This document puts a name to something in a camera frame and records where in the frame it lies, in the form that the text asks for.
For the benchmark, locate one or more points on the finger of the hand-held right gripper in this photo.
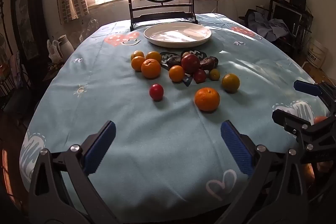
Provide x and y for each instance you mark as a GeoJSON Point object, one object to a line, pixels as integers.
{"type": "Point", "coordinates": [288, 121]}
{"type": "Point", "coordinates": [303, 87]}

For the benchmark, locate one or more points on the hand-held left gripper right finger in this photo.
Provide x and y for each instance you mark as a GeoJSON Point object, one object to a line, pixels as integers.
{"type": "Point", "coordinates": [236, 146]}

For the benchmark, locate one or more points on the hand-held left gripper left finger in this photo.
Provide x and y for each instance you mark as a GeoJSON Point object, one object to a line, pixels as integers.
{"type": "Point", "coordinates": [101, 148]}

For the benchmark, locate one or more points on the large orange mandarin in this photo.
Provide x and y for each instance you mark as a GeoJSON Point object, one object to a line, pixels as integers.
{"type": "Point", "coordinates": [206, 99]}

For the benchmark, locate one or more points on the yellow green mandarin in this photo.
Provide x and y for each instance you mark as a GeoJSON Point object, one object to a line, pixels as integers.
{"type": "Point", "coordinates": [230, 83]}

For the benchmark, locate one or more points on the small red plum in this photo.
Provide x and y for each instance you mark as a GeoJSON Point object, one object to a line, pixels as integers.
{"type": "Point", "coordinates": [156, 92]}
{"type": "Point", "coordinates": [199, 76]}

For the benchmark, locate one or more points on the dark purple passion fruit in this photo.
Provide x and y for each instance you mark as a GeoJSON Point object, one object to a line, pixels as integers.
{"type": "Point", "coordinates": [206, 64]}
{"type": "Point", "coordinates": [215, 60]}
{"type": "Point", "coordinates": [173, 61]}

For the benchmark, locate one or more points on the large red plum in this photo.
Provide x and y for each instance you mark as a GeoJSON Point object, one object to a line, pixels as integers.
{"type": "Point", "coordinates": [190, 63]}

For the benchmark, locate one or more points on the small yellow pink plum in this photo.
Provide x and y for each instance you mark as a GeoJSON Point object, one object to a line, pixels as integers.
{"type": "Point", "coordinates": [185, 53]}

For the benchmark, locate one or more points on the white oval plate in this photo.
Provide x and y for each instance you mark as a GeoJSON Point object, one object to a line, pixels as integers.
{"type": "Point", "coordinates": [178, 35]}

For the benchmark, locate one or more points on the person's right hand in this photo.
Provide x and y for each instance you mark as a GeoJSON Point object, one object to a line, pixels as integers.
{"type": "Point", "coordinates": [325, 166]}

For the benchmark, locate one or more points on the white plastic bucket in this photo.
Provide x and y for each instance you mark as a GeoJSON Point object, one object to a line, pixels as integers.
{"type": "Point", "coordinates": [316, 54]}

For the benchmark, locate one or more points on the blue cloth pile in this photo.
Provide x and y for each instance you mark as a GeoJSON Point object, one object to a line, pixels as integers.
{"type": "Point", "coordinates": [273, 28]}

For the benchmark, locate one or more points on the black monitor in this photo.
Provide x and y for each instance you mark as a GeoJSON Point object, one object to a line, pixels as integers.
{"type": "Point", "coordinates": [284, 14]}

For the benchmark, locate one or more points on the small yellow green plum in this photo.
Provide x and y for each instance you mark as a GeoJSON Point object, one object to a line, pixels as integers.
{"type": "Point", "coordinates": [214, 74]}

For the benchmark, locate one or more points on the yellow speckled citrus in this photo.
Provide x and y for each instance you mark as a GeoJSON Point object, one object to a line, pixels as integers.
{"type": "Point", "coordinates": [137, 54]}

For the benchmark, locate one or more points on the white plastic bag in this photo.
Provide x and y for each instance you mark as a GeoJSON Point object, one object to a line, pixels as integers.
{"type": "Point", "coordinates": [53, 52]}

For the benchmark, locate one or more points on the white kettle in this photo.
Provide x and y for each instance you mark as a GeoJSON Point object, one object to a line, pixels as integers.
{"type": "Point", "coordinates": [65, 45]}

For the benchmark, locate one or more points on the dark framed painting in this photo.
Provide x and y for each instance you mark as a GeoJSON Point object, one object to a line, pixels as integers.
{"type": "Point", "coordinates": [26, 22]}

